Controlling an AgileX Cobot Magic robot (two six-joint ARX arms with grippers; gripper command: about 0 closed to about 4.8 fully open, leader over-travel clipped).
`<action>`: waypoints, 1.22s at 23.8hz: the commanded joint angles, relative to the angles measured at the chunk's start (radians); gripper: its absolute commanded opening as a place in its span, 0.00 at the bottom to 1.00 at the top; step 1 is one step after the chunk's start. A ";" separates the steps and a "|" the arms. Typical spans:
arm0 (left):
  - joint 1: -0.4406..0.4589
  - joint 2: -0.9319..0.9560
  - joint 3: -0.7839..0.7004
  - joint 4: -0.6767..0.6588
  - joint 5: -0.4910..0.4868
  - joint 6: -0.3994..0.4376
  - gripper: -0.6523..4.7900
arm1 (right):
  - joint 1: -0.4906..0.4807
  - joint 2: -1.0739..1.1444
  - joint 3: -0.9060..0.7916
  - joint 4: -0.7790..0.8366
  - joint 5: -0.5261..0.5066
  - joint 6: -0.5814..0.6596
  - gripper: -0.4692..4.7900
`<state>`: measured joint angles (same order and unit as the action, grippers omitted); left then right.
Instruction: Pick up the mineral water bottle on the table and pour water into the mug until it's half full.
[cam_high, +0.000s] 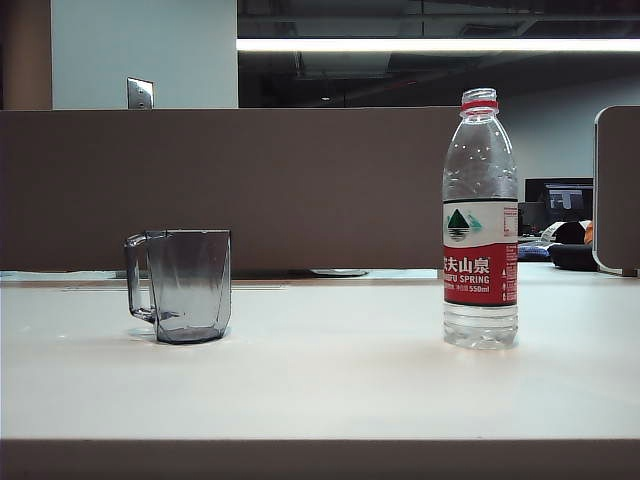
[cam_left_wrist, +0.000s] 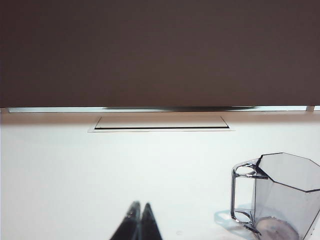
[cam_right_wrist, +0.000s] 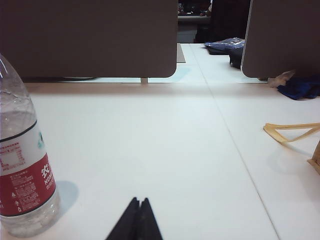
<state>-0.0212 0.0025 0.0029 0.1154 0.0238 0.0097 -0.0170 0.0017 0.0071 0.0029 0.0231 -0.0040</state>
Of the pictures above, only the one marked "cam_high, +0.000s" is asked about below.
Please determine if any clear water bottle red label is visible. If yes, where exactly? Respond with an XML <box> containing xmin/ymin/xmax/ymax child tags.
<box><xmin>441</xmin><ymin>87</ymin><xmax>520</xmax><ymax>351</ymax></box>

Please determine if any grey transparent plastic mug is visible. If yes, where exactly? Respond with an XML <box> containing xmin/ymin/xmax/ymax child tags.
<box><xmin>123</xmin><ymin>229</ymin><xmax>233</xmax><ymax>345</ymax></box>

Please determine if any grey desk divider panel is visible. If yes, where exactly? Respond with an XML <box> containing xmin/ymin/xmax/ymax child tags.
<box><xmin>0</xmin><ymin>108</ymin><xmax>464</xmax><ymax>274</ymax></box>

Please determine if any long ceiling light strip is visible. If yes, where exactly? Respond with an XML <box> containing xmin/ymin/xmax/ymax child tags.
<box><xmin>236</xmin><ymin>37</ymin><xmax>640</xmax><ymax>53</ymax></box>

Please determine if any blue patterned cloth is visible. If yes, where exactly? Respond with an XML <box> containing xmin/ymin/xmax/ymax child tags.
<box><xmin>517</xmin><ymin>239</ymin><xmax>552</xmax><ymax>262</ymax></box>

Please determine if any black computer monitor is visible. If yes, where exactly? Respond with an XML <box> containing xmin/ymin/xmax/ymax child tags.
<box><xmin>524</xmin><ymin>177</ymin><xmax>595</xmax><ymax>237</ymax></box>

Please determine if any black bag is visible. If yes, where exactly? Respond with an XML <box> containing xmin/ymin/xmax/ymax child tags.
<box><xmin>547</xmin><ymin>220</ymin><xmax>600</xmax><ymax>273</ymax></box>

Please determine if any grey divider panel right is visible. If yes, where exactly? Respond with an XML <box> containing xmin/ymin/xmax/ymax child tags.
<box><xmin>592</xmin><ymin>104</ymin><xmax>640</xmax><ymax>278</ymax></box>

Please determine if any metal wall switch plate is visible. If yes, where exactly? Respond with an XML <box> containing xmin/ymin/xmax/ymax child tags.
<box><xmin>126</xmin><ymin>76</ymin><xmax>155</xmax><ymax>110</ymax></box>

